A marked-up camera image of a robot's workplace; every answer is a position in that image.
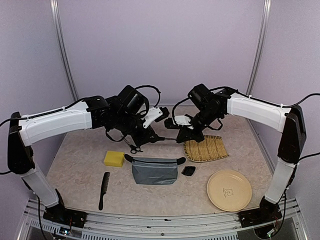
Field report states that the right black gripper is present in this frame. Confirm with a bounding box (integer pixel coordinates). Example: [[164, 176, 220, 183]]
[[176, 106, 222, 143]]

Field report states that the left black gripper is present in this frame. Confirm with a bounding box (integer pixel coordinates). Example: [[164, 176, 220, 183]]
[[114, 111, 159, 148]]

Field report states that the black clipper guard attachment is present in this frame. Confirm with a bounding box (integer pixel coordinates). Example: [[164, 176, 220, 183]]
[[181, 166, 196, 177]]

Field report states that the grey zip pouch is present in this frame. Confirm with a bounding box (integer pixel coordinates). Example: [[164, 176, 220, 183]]
[[124, 154, 186, 185]]

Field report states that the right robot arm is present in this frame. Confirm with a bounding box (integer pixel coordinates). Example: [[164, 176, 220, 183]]
[[176, 83, 307, 222]]

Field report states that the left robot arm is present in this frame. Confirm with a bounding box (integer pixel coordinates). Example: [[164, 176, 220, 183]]
[[7, 85, 163, 223]]

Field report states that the woven bamboo tray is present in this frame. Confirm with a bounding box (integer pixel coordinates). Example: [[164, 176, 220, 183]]
[[183, 135, 229, 163]]

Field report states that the yellow sponge block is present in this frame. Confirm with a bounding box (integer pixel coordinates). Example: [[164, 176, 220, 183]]
[[103, 150, 125, 168]]

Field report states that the black plastic comb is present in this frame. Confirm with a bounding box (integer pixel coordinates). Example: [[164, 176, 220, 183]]
[[98, 172, 110, 211]]

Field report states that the beige round plate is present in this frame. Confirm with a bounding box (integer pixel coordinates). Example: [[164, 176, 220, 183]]
[[206, 170, 252, 212]]

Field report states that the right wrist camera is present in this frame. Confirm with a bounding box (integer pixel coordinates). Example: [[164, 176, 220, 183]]
[[164, 115, 194, 130]]

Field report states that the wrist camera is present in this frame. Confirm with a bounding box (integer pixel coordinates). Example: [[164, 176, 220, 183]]
[[143, 107, 170, 129], [164, 115, 194, 130]]

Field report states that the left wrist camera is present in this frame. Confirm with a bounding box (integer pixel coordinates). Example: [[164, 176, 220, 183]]
[[143, 107, 170, 129]]

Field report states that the front aluminium rail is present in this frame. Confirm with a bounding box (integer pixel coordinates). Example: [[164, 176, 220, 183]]
[[14, 198, 312, 240]]

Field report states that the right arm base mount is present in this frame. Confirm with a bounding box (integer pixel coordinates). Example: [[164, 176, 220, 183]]
[[238, 196, 283, 228]]

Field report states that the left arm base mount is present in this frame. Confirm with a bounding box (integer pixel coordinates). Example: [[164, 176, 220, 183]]
[[43, 199, 87, 229]]

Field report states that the right aluminium frame post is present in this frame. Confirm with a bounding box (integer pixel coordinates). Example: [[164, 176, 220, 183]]
[[246, 0, 272, 95]]

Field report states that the aluminium frame post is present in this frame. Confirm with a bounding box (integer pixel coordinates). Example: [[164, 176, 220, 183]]
[[246, 0, 272, 95], [50, 0, 79, 101]]

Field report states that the left aluminium frame post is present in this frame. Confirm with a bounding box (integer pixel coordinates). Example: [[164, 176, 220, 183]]
[[50, 0, 79, 101]]

